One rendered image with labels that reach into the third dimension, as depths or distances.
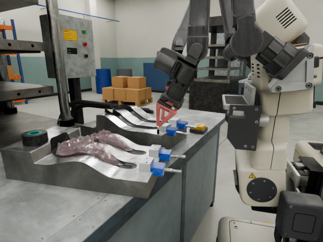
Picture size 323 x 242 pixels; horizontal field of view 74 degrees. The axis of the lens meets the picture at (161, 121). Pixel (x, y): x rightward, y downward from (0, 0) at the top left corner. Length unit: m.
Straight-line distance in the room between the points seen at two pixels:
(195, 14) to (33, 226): 0.68
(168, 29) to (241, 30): 8.04
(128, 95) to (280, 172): 5.19
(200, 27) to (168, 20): 8.06
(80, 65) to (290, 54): 1.36
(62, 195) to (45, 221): 0.11
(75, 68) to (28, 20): 6.56
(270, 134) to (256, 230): 0.71
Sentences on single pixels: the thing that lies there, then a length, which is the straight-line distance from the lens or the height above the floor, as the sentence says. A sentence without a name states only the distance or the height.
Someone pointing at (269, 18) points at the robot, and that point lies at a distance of 0.79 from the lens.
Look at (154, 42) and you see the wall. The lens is 8.97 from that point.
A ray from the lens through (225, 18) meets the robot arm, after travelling 1.12.
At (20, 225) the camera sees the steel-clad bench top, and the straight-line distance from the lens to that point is 0.68.
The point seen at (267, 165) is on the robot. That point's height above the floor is 0.83.
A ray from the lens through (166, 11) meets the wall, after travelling 8.79.
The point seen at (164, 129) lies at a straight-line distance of 0.93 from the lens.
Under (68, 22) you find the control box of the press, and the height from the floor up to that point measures 1.42.
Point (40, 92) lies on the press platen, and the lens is 1.44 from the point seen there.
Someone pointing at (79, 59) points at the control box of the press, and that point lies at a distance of 1.68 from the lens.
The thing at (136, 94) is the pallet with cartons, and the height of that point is 0.34.
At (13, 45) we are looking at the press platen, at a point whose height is 1.26.
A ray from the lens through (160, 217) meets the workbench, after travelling 1.03.
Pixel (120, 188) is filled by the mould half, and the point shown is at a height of 0.82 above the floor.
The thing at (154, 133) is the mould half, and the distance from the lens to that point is 0.92.
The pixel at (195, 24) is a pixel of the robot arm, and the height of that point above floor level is 1.28.
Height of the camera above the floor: 1.19
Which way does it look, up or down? 16 degrees down
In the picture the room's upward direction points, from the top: straight up
